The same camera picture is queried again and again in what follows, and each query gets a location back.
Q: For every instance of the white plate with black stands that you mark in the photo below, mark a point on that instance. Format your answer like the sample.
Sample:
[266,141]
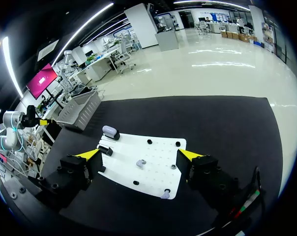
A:
[151,157]

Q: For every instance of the person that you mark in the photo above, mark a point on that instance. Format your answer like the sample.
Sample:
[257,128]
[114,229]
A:
[207,19]
[240,22]

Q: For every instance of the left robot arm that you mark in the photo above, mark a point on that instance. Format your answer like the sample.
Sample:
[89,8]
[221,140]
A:
[10,123]

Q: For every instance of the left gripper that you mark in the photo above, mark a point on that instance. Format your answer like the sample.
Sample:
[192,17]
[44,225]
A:
[30,118]

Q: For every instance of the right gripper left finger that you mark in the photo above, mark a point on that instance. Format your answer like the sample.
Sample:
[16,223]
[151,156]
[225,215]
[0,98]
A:
[69,172]

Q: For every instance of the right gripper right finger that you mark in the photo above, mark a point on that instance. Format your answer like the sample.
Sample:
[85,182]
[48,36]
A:
[205,172]

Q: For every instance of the lavender earbud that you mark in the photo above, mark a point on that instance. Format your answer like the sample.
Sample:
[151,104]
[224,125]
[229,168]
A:
[140,163]
[165,195]

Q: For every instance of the lavender earbud case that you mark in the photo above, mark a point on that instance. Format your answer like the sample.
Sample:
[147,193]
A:
[108,130]

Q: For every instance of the grey slotted basket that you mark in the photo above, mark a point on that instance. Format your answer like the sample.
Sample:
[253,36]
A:
[80,110]

